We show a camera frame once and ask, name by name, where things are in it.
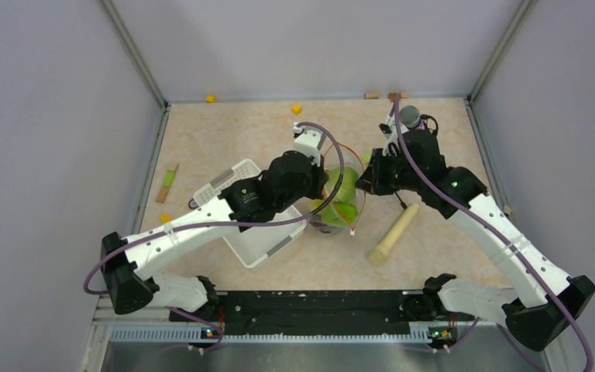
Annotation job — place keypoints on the clear zip bag orange zipper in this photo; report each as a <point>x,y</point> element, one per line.
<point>351,159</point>

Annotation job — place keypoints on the green and wood stick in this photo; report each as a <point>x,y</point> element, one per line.
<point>166,182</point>

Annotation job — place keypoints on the pale green cabbage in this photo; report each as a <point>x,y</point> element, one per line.
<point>347,191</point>

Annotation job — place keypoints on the cork piece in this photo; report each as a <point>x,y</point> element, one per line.
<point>372,95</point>

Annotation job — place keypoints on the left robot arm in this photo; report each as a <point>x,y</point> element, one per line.
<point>131,265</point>

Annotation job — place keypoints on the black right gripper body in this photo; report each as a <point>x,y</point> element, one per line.
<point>390,174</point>

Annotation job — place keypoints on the yellow cube on table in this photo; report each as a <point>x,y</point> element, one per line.
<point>296,109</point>

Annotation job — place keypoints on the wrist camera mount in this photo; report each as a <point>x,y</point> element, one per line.
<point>309,142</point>
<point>392,146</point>

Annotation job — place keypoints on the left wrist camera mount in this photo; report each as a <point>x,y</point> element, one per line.
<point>309,142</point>

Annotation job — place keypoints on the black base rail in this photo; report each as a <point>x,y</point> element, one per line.
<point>319,313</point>

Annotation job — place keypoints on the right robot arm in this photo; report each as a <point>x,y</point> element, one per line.
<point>542,301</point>

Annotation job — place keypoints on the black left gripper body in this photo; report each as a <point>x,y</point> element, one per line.
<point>311,187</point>

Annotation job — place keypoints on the yellow block left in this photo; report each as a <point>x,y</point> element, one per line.
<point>164,218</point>

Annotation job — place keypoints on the green pepper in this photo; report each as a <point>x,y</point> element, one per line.
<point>339,214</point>

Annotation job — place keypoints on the microphone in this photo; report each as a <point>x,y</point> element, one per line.
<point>418,145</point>

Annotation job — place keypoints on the yellow fruit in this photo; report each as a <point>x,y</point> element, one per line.
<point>314,204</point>

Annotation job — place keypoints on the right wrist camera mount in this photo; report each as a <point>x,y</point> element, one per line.
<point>392,146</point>

